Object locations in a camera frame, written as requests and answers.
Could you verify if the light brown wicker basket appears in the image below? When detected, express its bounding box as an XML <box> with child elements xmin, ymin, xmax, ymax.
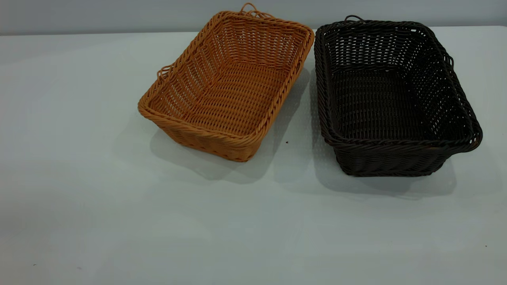
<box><xmin>137</xmin><ymin>2</ymin><xmax>315</xmax><ymax>163</ymax></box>

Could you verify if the dark brown wicker basket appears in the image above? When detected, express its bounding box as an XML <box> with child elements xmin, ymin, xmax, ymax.
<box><xmin>314</xmin><ymin>15</ymin><xmax>483</xmax><ymax>177</ymax></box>

